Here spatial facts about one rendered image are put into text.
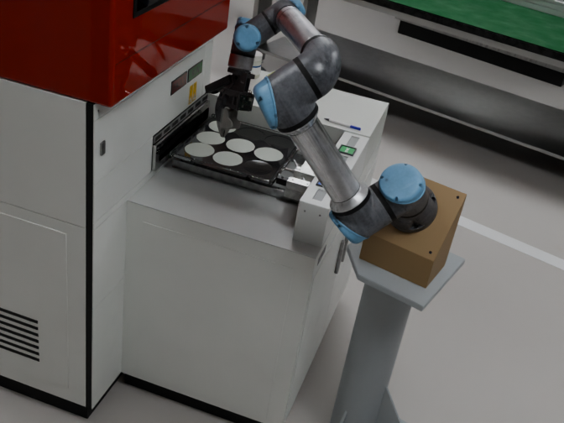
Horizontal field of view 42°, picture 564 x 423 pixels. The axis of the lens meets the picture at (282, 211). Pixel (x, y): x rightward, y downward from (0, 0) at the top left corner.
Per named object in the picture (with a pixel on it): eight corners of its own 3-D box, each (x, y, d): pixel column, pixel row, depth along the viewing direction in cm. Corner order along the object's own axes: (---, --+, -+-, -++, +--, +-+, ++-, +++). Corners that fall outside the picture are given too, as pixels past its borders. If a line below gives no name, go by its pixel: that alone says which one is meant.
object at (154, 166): (150, 170, 246) (151, 144, 241) (204, 122, 282) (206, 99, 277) (155, 171, 245) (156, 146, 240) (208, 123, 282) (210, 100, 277)
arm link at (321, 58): (345, 41, 173) (286, -19, 212) (305, 67, 174) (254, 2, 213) (366, 79, 180) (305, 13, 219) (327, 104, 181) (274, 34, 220)
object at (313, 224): (292, 239, 228) (299, 200, 220) (337, 165, 273) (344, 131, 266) (321, 248, 226) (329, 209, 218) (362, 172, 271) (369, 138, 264)
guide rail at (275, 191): (171, 166, 255) (172, 159, 254) (174, 164, 257) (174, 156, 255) (310, 206, 245) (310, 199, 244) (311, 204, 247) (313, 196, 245)
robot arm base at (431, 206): (447, 198, 215) (444, 186, 206) (420, 242, 213) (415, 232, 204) (403, 174, 221) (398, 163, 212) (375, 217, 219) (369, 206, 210)
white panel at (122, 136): (86, 228, 217) (86, 102, 197) (199, 126, 285) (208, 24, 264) (95, 231, 217) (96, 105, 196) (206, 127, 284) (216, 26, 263)
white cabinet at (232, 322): (120, 389, 276) (126, 201, 233) (219, 256, 356) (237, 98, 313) (282, 447, 263) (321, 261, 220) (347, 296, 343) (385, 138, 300)
